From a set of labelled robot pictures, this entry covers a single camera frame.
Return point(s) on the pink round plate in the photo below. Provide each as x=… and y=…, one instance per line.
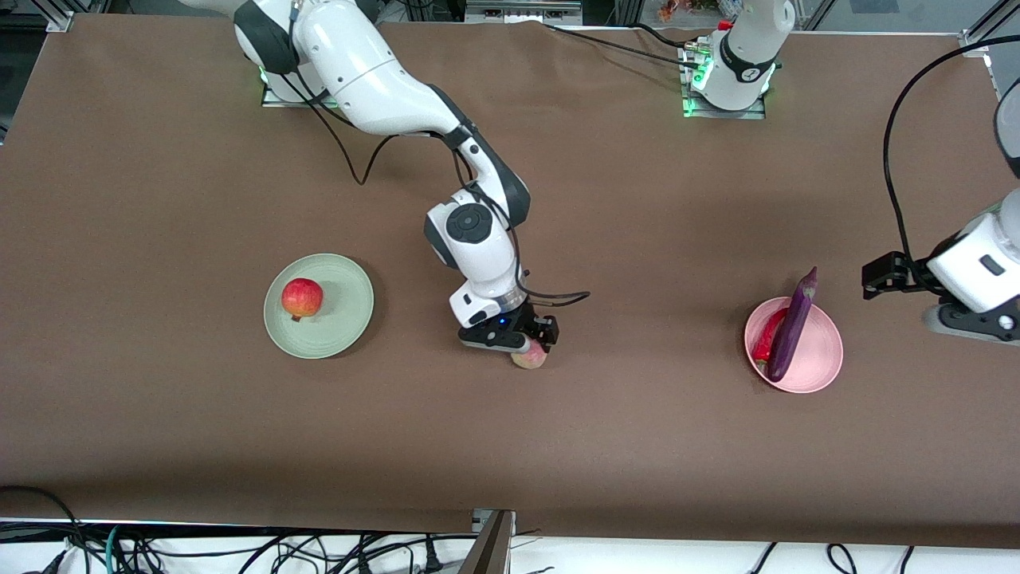
x=821, y=351

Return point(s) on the red chili pepper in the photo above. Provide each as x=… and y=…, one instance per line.
x=767, y=335

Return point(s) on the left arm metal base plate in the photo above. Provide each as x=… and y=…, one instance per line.
x=721, y=113

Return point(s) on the aluminium frame post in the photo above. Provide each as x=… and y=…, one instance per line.
x=976, y=40
x=60, y=20

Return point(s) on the purple eggplant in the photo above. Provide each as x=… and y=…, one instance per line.
x=789, y=335

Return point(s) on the pink and green peach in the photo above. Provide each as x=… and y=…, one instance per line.
x=530, y=359

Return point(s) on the dark post with metal bracket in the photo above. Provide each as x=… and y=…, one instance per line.
x=490, y=550

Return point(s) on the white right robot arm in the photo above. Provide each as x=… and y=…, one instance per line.
x=366, y=72

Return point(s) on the pale green round plate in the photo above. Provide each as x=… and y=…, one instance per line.
x=343, y=319

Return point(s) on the brown table cover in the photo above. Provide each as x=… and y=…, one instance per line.
x=159, y=239

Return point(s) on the red apple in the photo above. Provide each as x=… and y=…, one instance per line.
x=303, y=297

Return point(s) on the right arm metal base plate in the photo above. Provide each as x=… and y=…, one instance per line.
x=279, y=100

